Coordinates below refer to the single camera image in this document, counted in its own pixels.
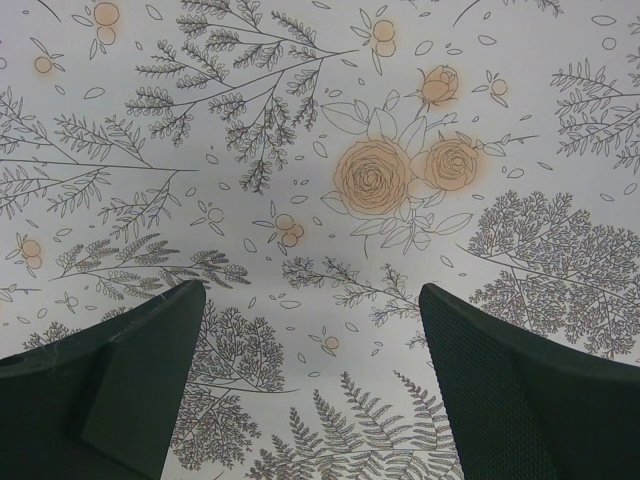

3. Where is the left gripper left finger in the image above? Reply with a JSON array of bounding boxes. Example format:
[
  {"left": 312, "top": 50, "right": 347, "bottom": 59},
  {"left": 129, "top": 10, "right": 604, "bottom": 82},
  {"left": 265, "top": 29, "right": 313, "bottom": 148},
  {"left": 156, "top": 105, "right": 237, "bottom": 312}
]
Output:
[{"left": 1, "top": 280, "right": 206, "bottom": 479}]

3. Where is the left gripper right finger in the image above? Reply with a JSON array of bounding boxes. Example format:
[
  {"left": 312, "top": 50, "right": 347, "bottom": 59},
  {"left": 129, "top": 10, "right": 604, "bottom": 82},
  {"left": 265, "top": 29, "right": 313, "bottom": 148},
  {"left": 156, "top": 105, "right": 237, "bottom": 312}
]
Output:
[{"left": 419, "top": 284, "right": 639, "bottom": 479}]

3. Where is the floral patterned table mat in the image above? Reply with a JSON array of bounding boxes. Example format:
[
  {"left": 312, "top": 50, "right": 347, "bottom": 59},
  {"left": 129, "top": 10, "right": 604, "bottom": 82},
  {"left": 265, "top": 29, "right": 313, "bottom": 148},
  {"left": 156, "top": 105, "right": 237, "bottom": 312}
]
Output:
[{"left": 1, "top": 1, "right": 639, "bottom": 479}]

